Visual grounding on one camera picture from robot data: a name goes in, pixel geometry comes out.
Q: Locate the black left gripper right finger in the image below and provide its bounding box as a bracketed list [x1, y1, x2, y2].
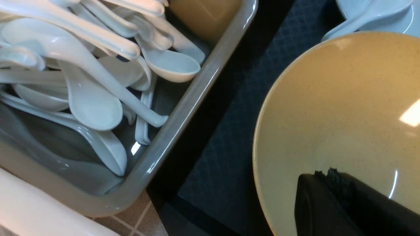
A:
[315, 168, 419, 236]

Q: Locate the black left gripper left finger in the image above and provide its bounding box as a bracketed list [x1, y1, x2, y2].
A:
[294, 174, 364, 236]

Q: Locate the yellow noodle bowl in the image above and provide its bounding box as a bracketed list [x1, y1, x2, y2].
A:
[252, 31, 419, 236]

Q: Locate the white small sauce dish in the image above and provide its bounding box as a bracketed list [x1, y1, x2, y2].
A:
[336, 0, 420, 38]

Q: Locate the white ceramic soup spoon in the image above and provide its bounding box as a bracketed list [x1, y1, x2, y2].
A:
[321, 0, 413, 42]

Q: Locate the black serving tray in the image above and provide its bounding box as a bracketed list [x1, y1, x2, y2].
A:
[147, 0, 343, 236]

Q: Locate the grey plastic spoon bin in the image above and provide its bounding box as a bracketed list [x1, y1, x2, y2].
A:
[1, 0, 258, 218]

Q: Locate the large white plastic bin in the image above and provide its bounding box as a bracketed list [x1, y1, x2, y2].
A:
[0, 170, 117, 236]

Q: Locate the white spoon in bin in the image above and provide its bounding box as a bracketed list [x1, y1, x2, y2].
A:
[0, 0, 140, 60]
[1, 18, 168, 130]

